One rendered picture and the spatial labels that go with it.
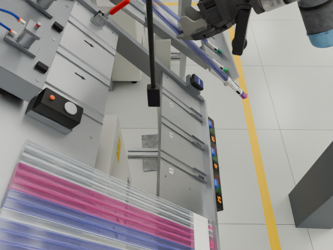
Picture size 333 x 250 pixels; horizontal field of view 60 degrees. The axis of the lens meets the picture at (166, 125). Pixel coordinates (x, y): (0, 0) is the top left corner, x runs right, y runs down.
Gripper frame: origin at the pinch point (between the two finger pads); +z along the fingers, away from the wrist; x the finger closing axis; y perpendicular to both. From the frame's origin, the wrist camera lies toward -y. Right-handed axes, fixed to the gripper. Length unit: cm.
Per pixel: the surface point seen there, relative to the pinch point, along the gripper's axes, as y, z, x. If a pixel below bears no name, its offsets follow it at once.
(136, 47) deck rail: 0.6, 16.9, -2.9
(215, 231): -36, 2, 35
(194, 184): -29.5, 6.9, 24.6
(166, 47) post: -14.6, 24.2, -25.5
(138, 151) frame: -49, 58, -6
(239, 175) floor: -104, 32, -24
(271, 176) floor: -114, 18, -29
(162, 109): -13.6, 12.5, 10.0
